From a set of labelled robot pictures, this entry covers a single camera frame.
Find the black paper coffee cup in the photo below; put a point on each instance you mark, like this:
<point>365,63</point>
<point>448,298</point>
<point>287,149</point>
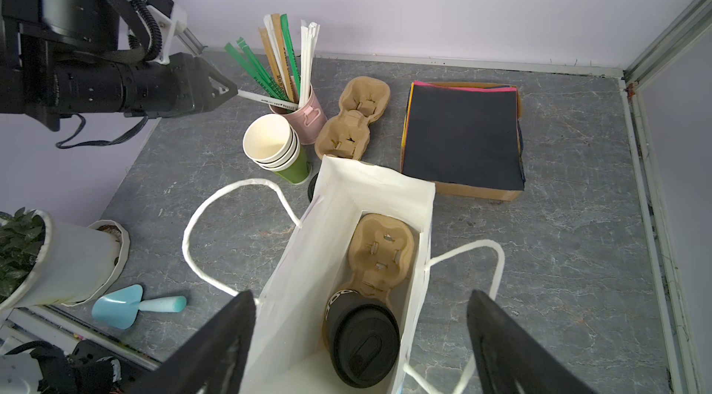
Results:
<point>362,337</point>

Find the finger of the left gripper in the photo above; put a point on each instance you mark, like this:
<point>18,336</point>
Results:
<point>209,87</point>

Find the brown pulp cup carriers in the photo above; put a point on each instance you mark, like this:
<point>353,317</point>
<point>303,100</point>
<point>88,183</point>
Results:
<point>347,135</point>

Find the potted green plant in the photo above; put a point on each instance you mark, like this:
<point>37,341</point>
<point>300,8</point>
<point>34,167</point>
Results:
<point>48,262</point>

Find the white wrapped straw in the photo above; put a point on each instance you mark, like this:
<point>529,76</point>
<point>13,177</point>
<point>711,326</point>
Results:
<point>309,38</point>

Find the stack of black lids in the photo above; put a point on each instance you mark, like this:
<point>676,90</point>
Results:
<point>311,187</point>

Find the cardboard box of napkins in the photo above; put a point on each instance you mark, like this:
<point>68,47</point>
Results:
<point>466,138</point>

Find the white green paper bag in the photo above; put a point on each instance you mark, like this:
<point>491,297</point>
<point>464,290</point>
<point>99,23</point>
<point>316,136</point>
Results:
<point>286,354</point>

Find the brown wrapped straw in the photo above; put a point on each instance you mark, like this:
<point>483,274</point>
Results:
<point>273,47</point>

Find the stack of paper cups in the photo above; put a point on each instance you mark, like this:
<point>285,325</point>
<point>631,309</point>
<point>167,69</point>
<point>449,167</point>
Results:
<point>274,145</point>

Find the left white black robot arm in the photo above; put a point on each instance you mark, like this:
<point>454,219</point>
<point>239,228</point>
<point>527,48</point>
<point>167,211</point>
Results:
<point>35,33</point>

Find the single brown pulp cup carrier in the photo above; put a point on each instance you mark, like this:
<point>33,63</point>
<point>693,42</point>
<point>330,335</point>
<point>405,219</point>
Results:
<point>380,256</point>

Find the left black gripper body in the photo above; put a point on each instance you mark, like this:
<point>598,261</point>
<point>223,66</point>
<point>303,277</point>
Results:
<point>82,83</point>

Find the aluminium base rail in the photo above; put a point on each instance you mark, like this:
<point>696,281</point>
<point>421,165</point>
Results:
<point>81,344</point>

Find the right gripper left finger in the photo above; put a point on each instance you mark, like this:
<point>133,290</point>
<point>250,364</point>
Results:
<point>214,359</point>

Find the teal plastic scoop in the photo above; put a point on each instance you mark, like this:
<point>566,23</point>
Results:
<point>119,309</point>

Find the pink straw holder cup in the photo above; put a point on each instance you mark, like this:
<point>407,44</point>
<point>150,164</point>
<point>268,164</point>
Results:
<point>307,121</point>

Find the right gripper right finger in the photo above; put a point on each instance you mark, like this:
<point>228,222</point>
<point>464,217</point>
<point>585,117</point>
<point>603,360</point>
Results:
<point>508,359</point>

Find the green wrapped straw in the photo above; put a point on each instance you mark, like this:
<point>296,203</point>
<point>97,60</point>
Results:
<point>284,21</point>
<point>245,57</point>

